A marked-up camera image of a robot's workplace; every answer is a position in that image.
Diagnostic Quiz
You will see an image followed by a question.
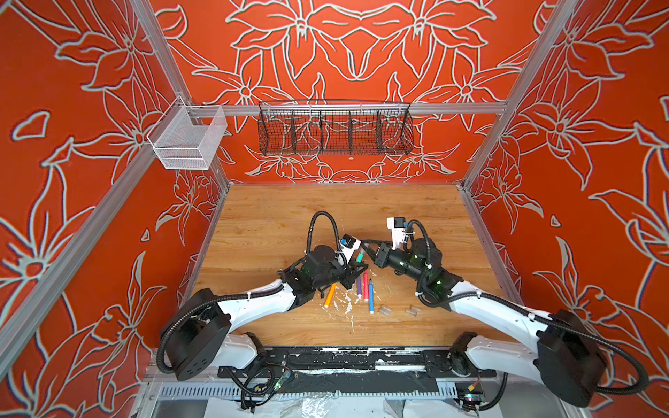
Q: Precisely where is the pink pen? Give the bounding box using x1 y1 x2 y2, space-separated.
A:
363 272 369 302

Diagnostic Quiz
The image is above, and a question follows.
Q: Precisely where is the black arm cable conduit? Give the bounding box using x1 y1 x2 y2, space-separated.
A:
155 210 341 374
404 218 650 396

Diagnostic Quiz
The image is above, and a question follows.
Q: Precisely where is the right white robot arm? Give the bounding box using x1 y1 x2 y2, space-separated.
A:
368 240 606 408

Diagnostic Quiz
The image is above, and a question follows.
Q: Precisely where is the left aluminium frame rail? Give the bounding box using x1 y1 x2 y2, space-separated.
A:
1 145 157 377

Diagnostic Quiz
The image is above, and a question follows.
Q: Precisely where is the horizontal aluminium frame rail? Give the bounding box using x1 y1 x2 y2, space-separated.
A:
185 102 507 118

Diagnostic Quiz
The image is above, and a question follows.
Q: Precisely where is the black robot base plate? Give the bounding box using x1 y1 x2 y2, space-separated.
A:
233 347 501 395

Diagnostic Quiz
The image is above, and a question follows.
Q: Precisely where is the orange pen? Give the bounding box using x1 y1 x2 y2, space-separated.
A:
323 284 337 309

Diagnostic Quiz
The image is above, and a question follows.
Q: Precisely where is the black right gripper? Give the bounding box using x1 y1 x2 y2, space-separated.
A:
360 239 431 287

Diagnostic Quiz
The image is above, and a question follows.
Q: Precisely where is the right black arm cable conduit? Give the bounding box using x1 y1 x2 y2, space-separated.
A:
404 218 650 396

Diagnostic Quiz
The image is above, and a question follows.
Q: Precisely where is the left black arm cable conduit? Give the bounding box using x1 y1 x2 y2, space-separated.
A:
155 210 341 374

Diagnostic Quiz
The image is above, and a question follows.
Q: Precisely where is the blue pen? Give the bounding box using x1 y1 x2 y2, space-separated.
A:
367 279 376 315

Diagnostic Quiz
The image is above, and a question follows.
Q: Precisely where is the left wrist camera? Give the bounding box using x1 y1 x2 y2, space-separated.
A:
338 234 361 266

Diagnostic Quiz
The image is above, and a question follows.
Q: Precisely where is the right aluminium frame post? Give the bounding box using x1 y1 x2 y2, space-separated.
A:
460 0 578 192

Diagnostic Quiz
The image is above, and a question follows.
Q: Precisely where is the white cable duct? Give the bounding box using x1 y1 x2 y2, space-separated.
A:
155 381 458 401

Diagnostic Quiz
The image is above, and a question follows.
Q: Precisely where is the white mesh basket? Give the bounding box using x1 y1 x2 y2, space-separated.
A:
147 98 228 170

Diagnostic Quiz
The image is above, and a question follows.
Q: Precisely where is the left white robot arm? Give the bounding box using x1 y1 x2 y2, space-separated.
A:
156 245 369 381

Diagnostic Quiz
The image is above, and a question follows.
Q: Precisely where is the black wire basket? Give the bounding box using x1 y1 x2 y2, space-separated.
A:
258 99 415 157

